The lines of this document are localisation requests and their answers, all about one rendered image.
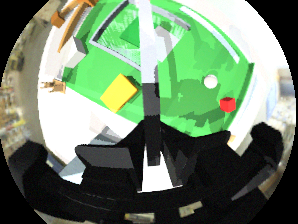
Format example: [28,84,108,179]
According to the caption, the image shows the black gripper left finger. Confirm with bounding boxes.
[74,120,146,192]

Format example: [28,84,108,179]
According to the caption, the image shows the red cube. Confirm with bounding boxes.
[220,96,235,113]

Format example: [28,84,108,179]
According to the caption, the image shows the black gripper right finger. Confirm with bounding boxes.
[160,121,231,186]

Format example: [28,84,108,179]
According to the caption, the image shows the white golf ball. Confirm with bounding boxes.
[204,73,218,88]

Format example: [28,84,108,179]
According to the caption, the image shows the yellow block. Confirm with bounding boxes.
[100,73,140,113]

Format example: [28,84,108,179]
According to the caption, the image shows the wooden mallet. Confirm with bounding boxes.
[57,0,98,53]
[51,0,78,28]

